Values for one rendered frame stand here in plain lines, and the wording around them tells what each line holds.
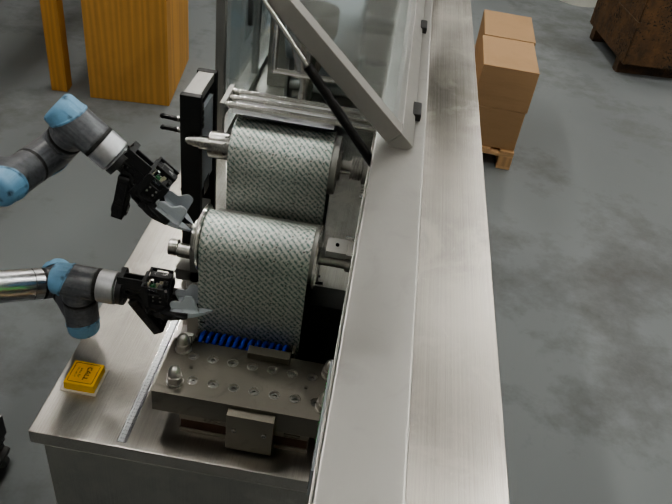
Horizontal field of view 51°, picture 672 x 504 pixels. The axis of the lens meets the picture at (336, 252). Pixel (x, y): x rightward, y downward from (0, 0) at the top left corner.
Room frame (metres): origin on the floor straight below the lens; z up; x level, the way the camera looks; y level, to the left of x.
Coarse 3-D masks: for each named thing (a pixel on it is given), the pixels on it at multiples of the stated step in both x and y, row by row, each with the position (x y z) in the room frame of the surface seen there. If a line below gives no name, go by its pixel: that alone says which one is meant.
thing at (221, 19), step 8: (216, 0) 2.18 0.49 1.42; (224, 0) 2.18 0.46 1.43; (216, 8) 2.18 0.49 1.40; (224, 8) 2.18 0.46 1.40; (216, 16) 2.18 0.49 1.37; (224, 16) 2.18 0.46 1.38; (216, 24) 2.18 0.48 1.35; (224, 24) 2.18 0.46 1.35; (216, 32) 2.18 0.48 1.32; (224, 32) 2.18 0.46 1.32; (216, 40) 2.18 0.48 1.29; (224, 40) 2.18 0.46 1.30; (216, 48) 2.18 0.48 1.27; (224, 48) 2.18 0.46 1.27; (216, 56) 2.18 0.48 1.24; (224, 56) 2.18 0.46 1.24; (216, 64) 2.18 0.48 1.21; (224, 64) 2.19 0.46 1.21; (224, 72) 2.19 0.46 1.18; (224, 80) 2.19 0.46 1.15; (224, 88) 2.19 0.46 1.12; (224, 120) 2.21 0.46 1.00
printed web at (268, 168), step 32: (256, 128) 1.44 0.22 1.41; (288, 128) 1.46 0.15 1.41; (256, 160) 1.39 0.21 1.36; (288, 160) 1.39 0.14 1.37; (320, 160) 1.39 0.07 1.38; (256, 192) 1.39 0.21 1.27; (288, 192) 1.38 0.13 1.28; (320, 192) 1.38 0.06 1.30; (224, 224) 1.19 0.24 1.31; (256, 224) 1.20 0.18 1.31; (288, 224) 1.22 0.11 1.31; (320, 224) 1.38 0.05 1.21; (224, 256) 1.15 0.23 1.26; (256, 256) 1.15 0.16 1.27; (288, 256) 1.15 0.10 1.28
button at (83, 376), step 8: (72, 368) 1.07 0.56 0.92; (80, 368) 1.07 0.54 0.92; (88, 368) 1.08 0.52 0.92; (96, 368) 1.08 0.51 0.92; (104, 368) 1.09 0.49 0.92; (72, 376) 1.05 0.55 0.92; (80, 376) 1.05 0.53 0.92; (88, 376) 1.05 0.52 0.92; (96, 376) 1.06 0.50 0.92; (64, 384) 1.03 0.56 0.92; (72, 384) 1.03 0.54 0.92; (80, 384) 1.03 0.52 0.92; (88, 384) 1.03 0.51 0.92; (96, 384) 1.04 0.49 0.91; (88, 392) 1.03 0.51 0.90
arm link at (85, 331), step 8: (56, 296) 1.19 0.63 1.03; (64, 304) 1.13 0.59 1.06; (96, 304) 1.16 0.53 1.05; (64, 312) 1.14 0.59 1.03; (72, 312) 1.12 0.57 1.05; (80, 312) 1.13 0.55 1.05; (88, 312) 1.14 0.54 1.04; (96, 312) 1.16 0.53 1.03; (72, 320) 1.13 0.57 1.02; (80, 320) 1.13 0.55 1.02; (88, 320) 1.14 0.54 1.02; (96, 320) 1.15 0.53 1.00; (72, 328) 1.12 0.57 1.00; (80, 328) 1.12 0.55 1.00; (88, 328) 1.13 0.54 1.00; (96, 328) 1.15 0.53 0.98; (72, 336) 1.13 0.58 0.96; (80, 336) 1.13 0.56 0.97; (88, 336) 1.13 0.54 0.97
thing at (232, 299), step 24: (216, 288) 1.15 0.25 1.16; (240, 288) 1.15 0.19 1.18; (264, 288) 1.15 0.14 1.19; (288, 288) 1.14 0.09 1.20; (216, 312) 1.15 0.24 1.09; (240, 312) 1.15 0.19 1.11; (264, 312) 1.15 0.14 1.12; (288, 312) 1.14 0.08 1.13; (240, 336) 1.15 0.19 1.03; (264, 336) 1.14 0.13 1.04; (288, 336) 1.14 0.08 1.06
